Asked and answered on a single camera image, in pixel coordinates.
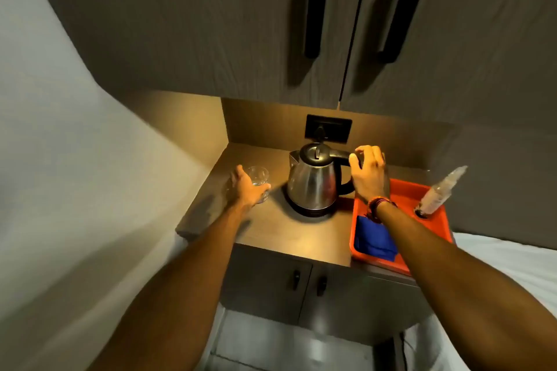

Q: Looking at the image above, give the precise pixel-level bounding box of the person's left hand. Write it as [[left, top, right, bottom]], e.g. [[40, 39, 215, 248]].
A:
[[228, 165, 271, 210]]

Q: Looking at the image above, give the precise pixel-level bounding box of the person's right hand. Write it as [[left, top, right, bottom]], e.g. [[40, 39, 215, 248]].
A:
[[348, 145, 391, 204]]

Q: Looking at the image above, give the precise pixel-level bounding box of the clear drinking glass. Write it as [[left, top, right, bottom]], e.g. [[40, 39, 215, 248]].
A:
[[244, 166, 271, 204]]

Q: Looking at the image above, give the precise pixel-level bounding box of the stainless steel electric kettle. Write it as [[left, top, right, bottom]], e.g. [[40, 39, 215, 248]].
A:
[[286, 142, 364, 211]]

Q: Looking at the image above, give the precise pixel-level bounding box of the person's right forearm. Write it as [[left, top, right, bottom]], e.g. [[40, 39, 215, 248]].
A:
[[375, 201, 557, 371]]

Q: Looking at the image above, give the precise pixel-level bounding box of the person's left forearm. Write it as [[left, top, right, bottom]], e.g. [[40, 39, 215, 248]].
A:
[[87, 203, 253, 371]]

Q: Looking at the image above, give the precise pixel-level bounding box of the red thread wristband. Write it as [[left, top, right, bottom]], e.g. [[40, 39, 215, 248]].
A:
[[366, 196, 397, 223]]

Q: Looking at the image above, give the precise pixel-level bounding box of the black kettle base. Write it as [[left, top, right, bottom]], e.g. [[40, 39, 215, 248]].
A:
[[285, 192, 338, 218]]

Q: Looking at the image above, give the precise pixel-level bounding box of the orange plastic tray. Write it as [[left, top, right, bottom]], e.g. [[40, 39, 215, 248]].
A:
[[349, 178, 454, 277]]

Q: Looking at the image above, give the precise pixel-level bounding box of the blue folded cloth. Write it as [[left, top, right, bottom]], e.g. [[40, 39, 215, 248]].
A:
[[354, 215, 399, 263]]

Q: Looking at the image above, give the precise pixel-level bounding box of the clear plastic bottle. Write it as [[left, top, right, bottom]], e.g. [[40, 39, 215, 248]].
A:
[[414, 166, 468, 219]]

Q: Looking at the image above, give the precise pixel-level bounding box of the grey base cabinet door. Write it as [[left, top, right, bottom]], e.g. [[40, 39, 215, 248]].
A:
[[220, 245, 312, 325], [298, 264, 431, 346]]

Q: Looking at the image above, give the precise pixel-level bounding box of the white bed sheet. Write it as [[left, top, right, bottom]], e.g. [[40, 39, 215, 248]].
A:
[[402, 232, 557, 371]]

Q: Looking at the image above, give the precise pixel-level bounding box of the black wall socket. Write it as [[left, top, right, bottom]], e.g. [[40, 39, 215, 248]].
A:
[[305, 114, 352, 144]]

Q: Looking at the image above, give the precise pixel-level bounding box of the long black cabinet handle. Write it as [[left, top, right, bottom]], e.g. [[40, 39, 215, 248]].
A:
[[304, 0, 333, 59], [378, 0, 438, 64]]

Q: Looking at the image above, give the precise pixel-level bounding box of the wide grey wall cabinet door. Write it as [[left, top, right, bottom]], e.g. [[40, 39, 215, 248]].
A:
[[17, 0, 372, 110]]

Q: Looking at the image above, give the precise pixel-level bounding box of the narrow grey wall cabinet door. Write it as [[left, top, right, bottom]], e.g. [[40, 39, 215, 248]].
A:
[[339, 0, 557, 137]]

